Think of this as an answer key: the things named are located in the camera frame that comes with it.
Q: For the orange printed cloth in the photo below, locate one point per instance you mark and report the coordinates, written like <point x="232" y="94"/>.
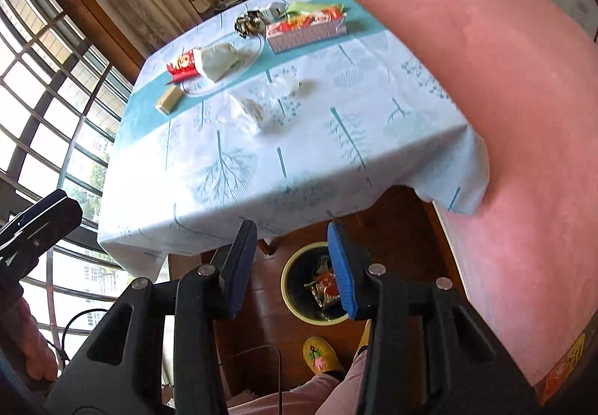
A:
<point x="560" y="363"/>

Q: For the light green plastic bag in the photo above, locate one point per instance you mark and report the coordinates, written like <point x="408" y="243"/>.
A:
<point x="303" y="6"/>

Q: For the small purple-white carton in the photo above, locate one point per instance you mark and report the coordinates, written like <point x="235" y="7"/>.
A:
<point x="276" y="11"/>

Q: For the person's right leg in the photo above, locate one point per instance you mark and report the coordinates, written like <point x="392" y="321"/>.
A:
<point x="350" y="387"/>

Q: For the red snack packet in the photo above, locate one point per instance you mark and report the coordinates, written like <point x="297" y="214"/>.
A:
<point x="183" y="65"/>

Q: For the beige crumpled paper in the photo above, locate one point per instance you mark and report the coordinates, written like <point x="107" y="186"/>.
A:
<point x="217" y="60"/>

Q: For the tan wooden block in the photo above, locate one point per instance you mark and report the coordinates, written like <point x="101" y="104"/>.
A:
<point x="168" y="100"/>

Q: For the window with black grille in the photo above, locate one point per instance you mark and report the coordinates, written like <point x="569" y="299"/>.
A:
<point x="46" y="125"/>

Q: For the clear plastic bottle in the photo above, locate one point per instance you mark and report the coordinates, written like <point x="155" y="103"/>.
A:
<point x="254" y="111"/>

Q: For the person's leg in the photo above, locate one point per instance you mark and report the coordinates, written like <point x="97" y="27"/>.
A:
<point x="289" y="398"/>
<point x="350" y="387"/>

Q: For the long red-white carton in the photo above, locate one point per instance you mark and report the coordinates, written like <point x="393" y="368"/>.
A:
<point x="303" y="34"/>

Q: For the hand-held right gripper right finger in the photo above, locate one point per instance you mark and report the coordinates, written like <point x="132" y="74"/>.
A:
<point x="343" y="275"/>

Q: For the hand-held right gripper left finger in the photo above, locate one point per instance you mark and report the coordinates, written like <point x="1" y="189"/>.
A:
<point x="243" y="265"/>

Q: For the yellow-rimmed black trash bin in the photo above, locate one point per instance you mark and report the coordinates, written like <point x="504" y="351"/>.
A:
<point x="301" y="275"/>

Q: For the black-white crumpled wrapper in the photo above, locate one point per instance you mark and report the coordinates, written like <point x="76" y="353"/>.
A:
<point x="247" y="24"/>

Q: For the person's left leg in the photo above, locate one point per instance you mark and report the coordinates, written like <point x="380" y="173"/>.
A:
<point x="289" y="398"/>

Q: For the wooden table leg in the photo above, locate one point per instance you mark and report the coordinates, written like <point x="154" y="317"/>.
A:
<point x="268" y="246"/>

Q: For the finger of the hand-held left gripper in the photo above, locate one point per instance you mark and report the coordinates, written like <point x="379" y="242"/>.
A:
<point x="46" y="219"/>

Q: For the person's left hand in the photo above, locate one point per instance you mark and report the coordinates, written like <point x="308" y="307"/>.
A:
<point x="35" y="345"/>

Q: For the yellow embroidered slipper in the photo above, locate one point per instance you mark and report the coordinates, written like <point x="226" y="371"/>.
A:
<point x="364" y="340"/>
<point x="322" y="356"/>

